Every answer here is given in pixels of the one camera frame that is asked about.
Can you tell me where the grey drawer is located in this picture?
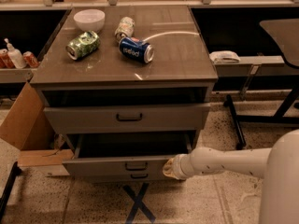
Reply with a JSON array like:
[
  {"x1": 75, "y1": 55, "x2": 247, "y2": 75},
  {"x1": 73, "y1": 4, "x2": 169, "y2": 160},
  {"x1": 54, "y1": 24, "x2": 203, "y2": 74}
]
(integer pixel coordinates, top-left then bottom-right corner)
[
  {"x1": 63, "y1": 131, "x2": 194, "y2": 177},
  {"x1": 44, "y1": 104, "x2": 210, "y2": 134},
  {"x1": 82, "y1": 173, "x2": 171, "y2": 183}
]

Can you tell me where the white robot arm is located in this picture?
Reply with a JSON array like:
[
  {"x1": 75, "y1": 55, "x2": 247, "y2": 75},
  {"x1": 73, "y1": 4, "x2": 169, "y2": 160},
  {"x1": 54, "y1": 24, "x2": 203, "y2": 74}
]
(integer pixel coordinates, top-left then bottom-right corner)
[{"x1": 163, "y1": 130, "x2": 299, "y2": 224}]

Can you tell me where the grey top drawer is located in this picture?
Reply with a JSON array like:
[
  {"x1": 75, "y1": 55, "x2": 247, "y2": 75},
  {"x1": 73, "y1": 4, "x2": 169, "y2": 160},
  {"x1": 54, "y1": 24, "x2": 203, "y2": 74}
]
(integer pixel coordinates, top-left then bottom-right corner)
[{"x1": 44, "y1": 104, "x2": 210, "y2": 134}]

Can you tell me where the grey bottom drawer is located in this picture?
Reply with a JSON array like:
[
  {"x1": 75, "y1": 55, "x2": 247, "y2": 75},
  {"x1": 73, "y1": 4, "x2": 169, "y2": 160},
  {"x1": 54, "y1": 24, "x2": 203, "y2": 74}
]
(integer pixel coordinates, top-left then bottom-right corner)
[{"x1": 82, "y1": 173, "x2": 171, "y2": 183}]

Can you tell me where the grey drawer cabinet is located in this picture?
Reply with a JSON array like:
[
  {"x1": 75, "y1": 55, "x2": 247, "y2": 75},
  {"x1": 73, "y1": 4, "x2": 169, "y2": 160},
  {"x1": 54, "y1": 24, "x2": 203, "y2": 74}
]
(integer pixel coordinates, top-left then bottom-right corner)
[{"x1": 30, "y1": 5, "x2": 219, "y2": 183}]

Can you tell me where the blue pepsi can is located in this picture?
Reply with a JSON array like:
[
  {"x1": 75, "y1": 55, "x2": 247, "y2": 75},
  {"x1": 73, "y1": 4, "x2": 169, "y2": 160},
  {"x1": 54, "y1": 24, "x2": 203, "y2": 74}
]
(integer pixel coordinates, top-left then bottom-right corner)
[{"x1": 119, "y1": 37, "x2": 154, "y2": 63}]

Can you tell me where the folded white cloth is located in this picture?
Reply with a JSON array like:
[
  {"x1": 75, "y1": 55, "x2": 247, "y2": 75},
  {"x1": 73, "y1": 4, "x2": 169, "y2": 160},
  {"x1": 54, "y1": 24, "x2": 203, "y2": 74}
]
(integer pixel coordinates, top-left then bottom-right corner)
[{"x1": 209, "y1": 50, "x2": 240, "y2": 63}]

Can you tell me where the pale green white can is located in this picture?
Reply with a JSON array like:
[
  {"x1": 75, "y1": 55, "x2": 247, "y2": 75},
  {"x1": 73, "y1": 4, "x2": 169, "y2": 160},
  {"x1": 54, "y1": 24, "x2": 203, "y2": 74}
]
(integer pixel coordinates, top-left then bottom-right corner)
[{"x1": 115, "y1": 17, "x2": 135, "y2": 42}]

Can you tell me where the brown cardboard box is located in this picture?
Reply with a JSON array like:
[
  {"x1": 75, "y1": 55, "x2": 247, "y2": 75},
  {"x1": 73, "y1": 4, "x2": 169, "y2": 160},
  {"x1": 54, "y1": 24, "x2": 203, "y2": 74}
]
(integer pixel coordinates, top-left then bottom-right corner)
[{"x1": 0, "y1": 83, "x2": 73, "y2": 167}]

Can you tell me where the green crushed can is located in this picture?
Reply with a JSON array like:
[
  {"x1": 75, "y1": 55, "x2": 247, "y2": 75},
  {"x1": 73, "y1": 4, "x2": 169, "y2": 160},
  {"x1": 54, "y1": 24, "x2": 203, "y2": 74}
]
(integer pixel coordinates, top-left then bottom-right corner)
[{"x1": 65, "y1": 31, "x2": 100, "y2": 61}]

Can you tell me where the black stand leg left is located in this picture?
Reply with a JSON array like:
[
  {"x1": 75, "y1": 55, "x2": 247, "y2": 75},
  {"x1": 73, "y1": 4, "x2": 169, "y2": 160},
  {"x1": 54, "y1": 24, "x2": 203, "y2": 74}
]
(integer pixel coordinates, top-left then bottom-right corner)
[{"x1": 0, "y1": 161, "x2": 21, "y2": 221}]

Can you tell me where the white bowl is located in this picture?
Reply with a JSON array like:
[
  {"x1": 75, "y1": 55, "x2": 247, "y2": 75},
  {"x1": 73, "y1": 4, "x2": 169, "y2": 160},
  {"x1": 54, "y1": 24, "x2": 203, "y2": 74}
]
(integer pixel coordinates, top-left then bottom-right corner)
[{"x1": 73, "y1": 9, "x2": 106, "y2": 33}]

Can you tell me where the black rolling table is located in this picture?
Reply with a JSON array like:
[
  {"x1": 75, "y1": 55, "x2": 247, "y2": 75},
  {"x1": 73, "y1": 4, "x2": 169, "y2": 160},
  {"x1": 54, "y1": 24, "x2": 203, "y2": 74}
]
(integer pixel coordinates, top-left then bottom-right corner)
[{"x1": 223, "y1": 19, "x2": 299, "y2": 150}]

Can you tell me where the red can on shelf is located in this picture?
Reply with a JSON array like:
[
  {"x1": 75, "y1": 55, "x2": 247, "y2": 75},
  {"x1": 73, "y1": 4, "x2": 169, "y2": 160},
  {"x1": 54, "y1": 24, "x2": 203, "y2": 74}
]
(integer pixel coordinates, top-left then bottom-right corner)
[{"x1": 23, "y1": 51, "x2": 39, "y2": 68}]

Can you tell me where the white pump bottle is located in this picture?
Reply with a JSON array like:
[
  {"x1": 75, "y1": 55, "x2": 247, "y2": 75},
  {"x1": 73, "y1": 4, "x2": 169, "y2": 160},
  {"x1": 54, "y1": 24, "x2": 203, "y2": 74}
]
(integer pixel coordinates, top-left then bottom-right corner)
[{"x1": 5, "y1": 38, "x2": 26, "y2": 69}]

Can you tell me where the grey shelf rail right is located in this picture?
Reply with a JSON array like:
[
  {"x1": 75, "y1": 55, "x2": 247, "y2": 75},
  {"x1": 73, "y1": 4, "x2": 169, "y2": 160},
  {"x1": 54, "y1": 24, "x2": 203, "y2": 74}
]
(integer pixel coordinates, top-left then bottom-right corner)
[{"x1": 215, "y1": 56, "x2": 299, "y2": 77}]

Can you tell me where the grey shelf rail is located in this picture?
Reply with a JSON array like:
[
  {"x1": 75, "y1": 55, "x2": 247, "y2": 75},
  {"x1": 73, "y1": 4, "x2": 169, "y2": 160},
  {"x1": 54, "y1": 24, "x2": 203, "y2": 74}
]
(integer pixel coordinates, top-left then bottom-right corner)
[
  {"x1": 215, "y1": 56, "x2": 299, "y2": 77},
  {"x1": 0, "y1": 68, "x2": 36, "y2": 84}
]

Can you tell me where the grey shelf rail left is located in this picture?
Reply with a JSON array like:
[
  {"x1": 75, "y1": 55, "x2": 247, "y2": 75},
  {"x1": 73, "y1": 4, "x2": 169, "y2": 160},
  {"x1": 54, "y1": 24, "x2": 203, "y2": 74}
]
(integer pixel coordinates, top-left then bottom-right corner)
[{"x1": 0, "y1": 68, "x2": 36, "y2": 84}]

